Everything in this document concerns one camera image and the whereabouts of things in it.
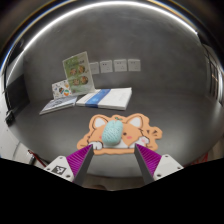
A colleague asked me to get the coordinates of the grey striped-cover book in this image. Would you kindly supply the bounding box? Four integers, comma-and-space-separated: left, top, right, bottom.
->
39, 95, 78, 116

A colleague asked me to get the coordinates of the orange corgi-shaped mouse pad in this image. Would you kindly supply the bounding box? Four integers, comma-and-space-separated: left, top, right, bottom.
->
76, 113, 163, 156

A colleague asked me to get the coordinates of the small black device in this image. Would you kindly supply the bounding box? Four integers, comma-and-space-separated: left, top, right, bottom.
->
4, 109, 16, 126

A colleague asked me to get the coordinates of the green food menu stand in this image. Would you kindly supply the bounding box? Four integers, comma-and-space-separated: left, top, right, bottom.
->
62, 51, 96, 97

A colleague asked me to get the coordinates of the black flat monitor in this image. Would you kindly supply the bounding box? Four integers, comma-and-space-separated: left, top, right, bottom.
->
4, 73, 30, 115

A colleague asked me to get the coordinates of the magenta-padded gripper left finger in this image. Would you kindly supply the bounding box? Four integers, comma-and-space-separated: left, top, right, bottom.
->
43, 143, 94, 187

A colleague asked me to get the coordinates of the white wall socket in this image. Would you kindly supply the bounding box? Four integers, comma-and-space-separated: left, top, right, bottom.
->
89, 61, 101, 76
127, 58, 142, 72
99, 59, 114, 74
113, 58, 128, 73

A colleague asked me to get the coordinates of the teal dotted computer mouse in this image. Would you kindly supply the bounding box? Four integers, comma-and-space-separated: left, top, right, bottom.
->
101, 119, 124, 146

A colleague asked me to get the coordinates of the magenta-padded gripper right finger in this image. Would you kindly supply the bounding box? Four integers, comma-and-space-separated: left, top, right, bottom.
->
133, 143, 184, 185

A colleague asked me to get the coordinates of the white book with blue band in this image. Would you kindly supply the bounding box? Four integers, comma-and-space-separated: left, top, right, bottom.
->
75, 87, 133, 111

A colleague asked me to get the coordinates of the white colourful sticker card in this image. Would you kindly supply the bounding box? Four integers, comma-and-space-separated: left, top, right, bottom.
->
51, 79, 72, 100

